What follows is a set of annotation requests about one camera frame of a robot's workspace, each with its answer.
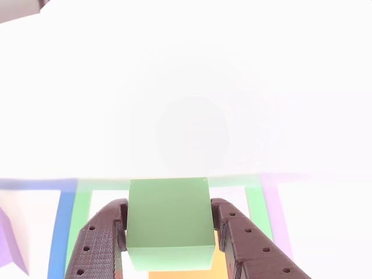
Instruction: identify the orange block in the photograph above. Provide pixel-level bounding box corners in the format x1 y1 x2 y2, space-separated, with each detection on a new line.
148 228 230 279

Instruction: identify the green cube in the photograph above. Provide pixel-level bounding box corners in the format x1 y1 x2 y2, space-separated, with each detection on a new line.
125 177 217 273

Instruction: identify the purple block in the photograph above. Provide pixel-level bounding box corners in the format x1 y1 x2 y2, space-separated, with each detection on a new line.
0 205 30 277

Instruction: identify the dark background furniture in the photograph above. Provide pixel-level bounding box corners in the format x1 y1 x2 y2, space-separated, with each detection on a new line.
0 0 53 24

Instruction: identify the green square frame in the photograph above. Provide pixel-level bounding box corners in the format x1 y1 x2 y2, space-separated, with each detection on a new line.
65 176 276 274

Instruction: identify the blue square frame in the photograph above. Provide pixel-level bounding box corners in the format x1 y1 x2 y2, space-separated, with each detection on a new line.
0 178 79 279

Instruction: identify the purple square frame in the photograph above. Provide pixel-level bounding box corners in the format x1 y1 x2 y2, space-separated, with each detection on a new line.
259 173 313 259

